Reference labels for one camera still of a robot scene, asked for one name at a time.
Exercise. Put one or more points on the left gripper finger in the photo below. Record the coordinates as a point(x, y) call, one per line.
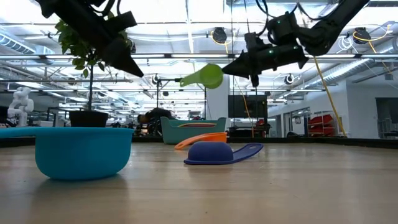
point(122, 59)

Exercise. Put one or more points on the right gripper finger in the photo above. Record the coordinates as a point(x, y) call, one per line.
point(242, 61)
point(244, 71)

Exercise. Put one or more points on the orange measuring cup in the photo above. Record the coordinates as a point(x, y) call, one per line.
point(214, 137)

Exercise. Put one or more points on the navy measuring cup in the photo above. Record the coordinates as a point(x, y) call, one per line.
point(211, 154)

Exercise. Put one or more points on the teal plastic basket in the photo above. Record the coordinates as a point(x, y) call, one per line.
point(177, 135)

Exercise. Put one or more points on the light blue measuring cup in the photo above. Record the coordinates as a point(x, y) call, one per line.
point(84, 155)

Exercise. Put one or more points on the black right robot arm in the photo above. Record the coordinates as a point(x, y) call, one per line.
point(329, 28)

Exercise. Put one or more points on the green artificial plant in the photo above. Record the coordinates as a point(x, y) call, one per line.
point(81, 59)

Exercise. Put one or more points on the black monitor screen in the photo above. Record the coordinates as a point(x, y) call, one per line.
point(247, 107)

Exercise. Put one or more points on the person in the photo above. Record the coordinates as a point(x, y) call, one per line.
point(155, 113)

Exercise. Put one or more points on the black plant pot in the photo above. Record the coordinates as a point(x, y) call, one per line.
point(88, 119)

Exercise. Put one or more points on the red storage bin shelf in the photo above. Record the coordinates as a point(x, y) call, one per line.
point(320, 119)

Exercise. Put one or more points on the white robot figure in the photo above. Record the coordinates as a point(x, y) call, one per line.
point(21, 104)

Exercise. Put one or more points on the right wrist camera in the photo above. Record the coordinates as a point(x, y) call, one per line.
point(253, 42)

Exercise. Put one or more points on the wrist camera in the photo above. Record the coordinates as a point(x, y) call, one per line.
point(124, 21)
point(253, 42)

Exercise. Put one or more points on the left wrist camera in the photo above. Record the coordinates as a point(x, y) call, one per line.
point(124, 21)

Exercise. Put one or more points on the black metal frame rig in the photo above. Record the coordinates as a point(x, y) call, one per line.
point(182, 80)

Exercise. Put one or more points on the black aluminium table frame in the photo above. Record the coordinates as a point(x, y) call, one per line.
point(311, 140)

